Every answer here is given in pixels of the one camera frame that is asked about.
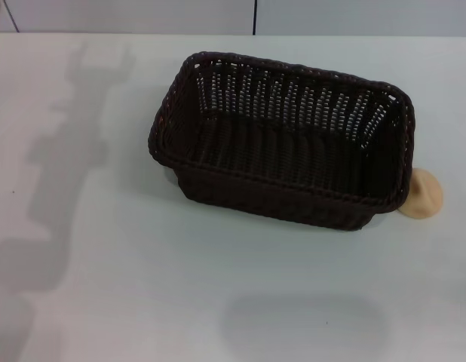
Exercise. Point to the black vertical wall strip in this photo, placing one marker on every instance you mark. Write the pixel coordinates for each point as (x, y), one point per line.
(255, 17)

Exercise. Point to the beige round bread bun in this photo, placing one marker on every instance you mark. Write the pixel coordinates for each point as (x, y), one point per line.
(425, 196)

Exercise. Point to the black woven rectangular basket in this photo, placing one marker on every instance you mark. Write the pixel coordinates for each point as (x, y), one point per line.
(278, 158)

